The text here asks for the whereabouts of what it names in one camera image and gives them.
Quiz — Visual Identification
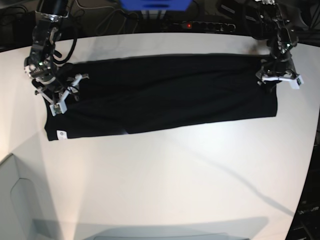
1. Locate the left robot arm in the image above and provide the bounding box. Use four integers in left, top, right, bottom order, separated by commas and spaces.
242, 0, 304, 93

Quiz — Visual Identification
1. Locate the white shirt label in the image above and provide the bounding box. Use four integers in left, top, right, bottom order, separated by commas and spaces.
56, 130, 68, 141

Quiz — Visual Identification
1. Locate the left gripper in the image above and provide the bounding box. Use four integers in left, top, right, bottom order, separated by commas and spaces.
255, 58, 299, 94

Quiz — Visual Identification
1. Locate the black power strip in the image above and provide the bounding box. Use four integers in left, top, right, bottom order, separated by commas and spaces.
161, 21, 236, 33

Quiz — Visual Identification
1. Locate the black T-shirt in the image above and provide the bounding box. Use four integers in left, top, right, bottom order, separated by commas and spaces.
44, 54, 278, 141

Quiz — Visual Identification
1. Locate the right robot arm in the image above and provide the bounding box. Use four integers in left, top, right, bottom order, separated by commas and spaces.
24, 0, 80, 105

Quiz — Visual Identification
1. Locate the blue plastic bin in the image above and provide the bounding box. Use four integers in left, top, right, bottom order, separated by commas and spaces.
119, 0, 192, 11

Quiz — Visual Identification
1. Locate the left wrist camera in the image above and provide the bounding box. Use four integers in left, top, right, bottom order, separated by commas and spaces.
289, 74, 304, 90

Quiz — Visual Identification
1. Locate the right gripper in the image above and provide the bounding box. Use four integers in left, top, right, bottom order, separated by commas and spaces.
31, 73, 90, 107

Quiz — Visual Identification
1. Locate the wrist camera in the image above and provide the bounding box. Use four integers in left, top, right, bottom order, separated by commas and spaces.
289, 74, 304, 90
49, 101, 67, 117

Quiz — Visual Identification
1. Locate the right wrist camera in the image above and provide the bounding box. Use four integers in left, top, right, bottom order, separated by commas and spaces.
49, 101, 67, 117

